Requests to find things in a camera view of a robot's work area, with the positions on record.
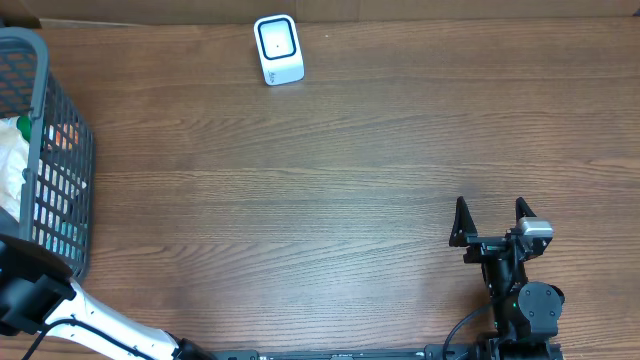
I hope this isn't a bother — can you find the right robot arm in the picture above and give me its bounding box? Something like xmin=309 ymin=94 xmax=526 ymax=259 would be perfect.
xmin=449 ymin=196 xmax=565 ymax=343

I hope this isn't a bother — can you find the green capped bottle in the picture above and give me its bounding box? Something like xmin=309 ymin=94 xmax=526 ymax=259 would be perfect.
xmin=16 ymin=115 xmax=32 ymax=142

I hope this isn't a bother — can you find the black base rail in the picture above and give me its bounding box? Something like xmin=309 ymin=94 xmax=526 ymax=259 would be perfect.
xmin=212 ymin=344 xmax=564 ymax=360

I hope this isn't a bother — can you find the orange snack packet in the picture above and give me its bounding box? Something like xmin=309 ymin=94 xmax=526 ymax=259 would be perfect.
xmin=45 ymin=124 xmax=80 ymax=151

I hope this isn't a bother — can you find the beige paper pouch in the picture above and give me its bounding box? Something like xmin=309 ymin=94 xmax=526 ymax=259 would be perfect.
xmin=1 ymin=117 xmax=29 ymax=222

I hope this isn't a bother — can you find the teal snack packet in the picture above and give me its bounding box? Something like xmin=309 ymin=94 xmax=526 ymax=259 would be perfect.
xmin=43 ymin=222 xmax=85 ymax=261

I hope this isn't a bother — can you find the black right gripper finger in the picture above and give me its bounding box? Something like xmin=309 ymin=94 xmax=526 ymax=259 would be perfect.
xmin=449 ymin=196 xmax=478 ymax=247
xmin=515 ymin=197 xmax=536 ymax=222

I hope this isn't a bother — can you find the white barcode scanner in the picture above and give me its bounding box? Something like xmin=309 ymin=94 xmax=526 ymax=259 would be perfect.
xmin=253 ymin=14 xmax=305 ymax=86

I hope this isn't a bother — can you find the grey plastic mesh basket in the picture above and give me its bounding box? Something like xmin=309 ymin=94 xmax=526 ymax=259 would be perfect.
xmin=1 ymin=27 xmax=96 ymax=281

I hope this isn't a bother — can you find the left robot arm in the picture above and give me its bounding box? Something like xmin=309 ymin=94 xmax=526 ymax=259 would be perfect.
xmin=1 ymin=235 xmax=214 ymax=360

